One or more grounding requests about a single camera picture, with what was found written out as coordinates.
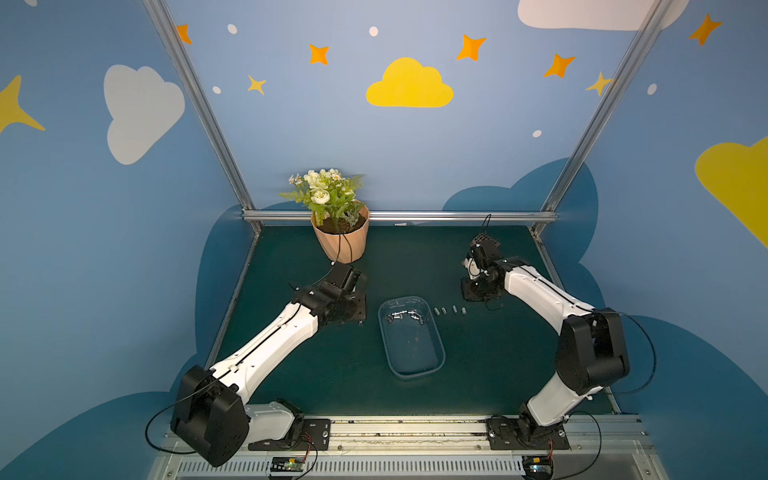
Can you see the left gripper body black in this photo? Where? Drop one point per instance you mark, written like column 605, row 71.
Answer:
column 354, row 305

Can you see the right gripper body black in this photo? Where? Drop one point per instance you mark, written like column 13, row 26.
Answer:
column 474, row 291

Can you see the clear plastic storage box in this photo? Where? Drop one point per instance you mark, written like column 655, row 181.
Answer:
column 413, row 351

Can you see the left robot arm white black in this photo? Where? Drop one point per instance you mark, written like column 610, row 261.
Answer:
column 210, row 414

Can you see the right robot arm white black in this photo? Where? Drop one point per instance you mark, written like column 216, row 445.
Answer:
column 591, row 353

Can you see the terracotta flower pot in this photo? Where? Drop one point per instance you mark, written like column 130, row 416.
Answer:
column 348, row 247

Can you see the aluminium back crossbar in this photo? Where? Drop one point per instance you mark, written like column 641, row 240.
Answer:
column 411, row 216

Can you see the green table mat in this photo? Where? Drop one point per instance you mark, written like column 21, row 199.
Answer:
column 497, row 356

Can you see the white flowers green plant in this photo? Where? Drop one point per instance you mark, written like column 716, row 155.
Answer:
column 330, row 197

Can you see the left controller board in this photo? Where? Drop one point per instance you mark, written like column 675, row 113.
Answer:
column 286, row 466

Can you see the controller board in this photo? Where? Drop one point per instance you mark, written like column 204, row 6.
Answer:
column 286, row 466
column 537, row 468

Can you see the right controller board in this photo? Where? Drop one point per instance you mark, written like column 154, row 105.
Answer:
column 537, row 468

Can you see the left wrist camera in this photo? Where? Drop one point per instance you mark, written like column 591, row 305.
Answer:
column 344, row 279

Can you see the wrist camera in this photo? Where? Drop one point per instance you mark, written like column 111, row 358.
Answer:
column 484, row 251
column 344, row 279

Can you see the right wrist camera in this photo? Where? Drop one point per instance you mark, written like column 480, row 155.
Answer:
column 484, row 251

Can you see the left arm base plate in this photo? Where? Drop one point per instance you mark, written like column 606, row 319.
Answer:
column 301, row 434

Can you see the aluminium front rail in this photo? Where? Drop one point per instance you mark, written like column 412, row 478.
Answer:
column 440, row 447

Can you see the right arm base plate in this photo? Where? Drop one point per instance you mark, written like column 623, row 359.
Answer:
column 522, row 433

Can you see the right aluminium frame post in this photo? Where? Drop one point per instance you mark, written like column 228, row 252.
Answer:
column 642, row 43

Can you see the aluminium frame post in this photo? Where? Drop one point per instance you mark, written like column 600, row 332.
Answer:
column 162, row 20
column 642, row 43

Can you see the left aluminium frame post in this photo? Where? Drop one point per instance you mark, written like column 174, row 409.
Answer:
column 162, row 20

